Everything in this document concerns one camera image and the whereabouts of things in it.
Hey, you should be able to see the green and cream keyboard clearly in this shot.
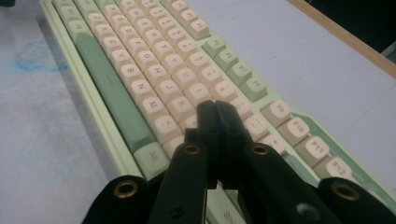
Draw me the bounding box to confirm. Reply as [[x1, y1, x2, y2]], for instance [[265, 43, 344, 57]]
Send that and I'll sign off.
[[39, 0, 396, 224]]

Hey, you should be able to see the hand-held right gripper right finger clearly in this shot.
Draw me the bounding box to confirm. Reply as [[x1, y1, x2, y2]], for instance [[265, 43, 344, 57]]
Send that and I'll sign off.
[[214, 100, 254, 189]]

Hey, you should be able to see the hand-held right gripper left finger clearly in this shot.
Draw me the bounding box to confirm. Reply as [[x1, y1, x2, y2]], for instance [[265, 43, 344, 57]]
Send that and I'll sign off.
[[184, 100, 220, 189]]

